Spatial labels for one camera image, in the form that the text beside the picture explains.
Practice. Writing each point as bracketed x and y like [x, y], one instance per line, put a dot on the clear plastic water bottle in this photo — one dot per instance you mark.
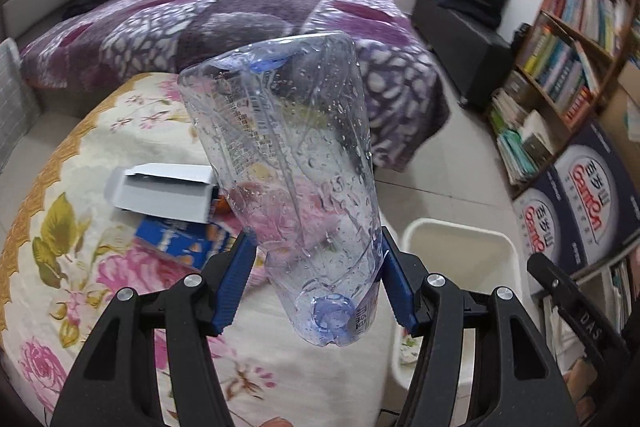
[300, 167]

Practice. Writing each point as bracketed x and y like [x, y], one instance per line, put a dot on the blue snack packet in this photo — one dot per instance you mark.
[170, 239]

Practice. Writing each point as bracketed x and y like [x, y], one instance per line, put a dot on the grey white cardboard box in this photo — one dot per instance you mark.
[160, 199]

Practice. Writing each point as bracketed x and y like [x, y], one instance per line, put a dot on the black bag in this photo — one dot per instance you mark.
[521, 38]

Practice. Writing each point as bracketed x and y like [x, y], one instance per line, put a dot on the navy water carton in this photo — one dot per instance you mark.
[545, 227]
[595, 192]

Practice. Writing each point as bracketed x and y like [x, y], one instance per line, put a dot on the row of upright books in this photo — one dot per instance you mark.
[585, 7]
[555, 67]

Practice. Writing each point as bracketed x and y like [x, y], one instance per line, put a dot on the white leaf-print paper wrapper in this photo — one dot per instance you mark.
[409, 349]

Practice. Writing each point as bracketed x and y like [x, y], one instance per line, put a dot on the purple patterned blanket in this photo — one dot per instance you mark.
[150, 32]

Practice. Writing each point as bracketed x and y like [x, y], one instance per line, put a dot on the wooden bookshelf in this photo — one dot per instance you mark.
[575, 32]

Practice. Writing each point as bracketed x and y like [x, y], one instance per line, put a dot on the brown cardboard box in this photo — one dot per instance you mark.
[622, 107]

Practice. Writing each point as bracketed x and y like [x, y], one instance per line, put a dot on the black bench cabinet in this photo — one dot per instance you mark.
[465, 52]

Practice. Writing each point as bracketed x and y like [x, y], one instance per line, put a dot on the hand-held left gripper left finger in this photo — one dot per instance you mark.
[235, 282]

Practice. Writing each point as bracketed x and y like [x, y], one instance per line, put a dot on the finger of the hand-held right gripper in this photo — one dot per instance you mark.
[575, 307]

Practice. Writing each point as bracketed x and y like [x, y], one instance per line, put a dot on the grey quilted cushion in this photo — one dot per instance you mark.
[12, 107]

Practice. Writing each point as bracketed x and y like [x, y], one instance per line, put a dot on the stack of lying books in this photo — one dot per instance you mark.
[515, 142]

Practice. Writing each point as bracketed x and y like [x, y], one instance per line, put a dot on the floral tablecloth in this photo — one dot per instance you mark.
[100, 157]

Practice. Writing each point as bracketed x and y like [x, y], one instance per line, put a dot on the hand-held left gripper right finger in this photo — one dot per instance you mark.
[400, 287]

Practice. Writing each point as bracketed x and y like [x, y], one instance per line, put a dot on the white plastic trash bin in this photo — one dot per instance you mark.
[460, 252]

